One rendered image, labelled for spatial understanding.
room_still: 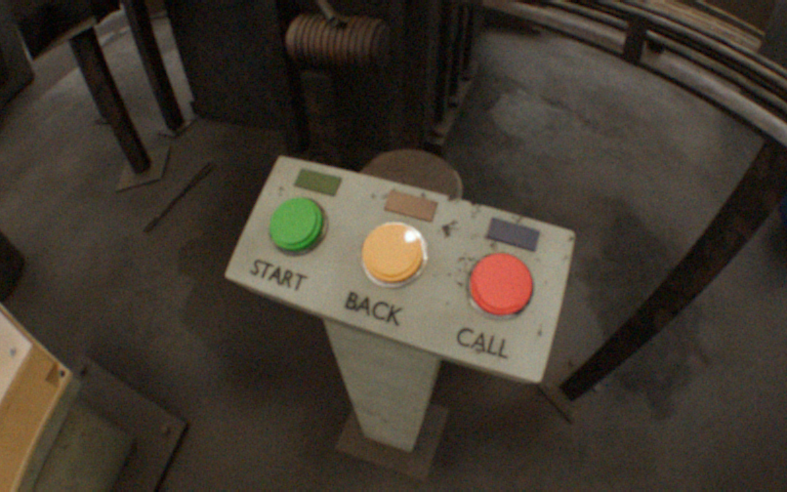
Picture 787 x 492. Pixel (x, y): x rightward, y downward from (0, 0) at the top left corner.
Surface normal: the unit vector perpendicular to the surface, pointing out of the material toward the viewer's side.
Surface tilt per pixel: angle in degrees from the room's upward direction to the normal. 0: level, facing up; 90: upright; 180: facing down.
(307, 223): 20
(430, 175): 0
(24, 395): 90
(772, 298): 0
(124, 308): 0
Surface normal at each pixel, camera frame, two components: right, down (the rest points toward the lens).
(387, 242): -0.12, -0.33
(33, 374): 0.95, 0.25
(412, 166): 0.00, -0.62
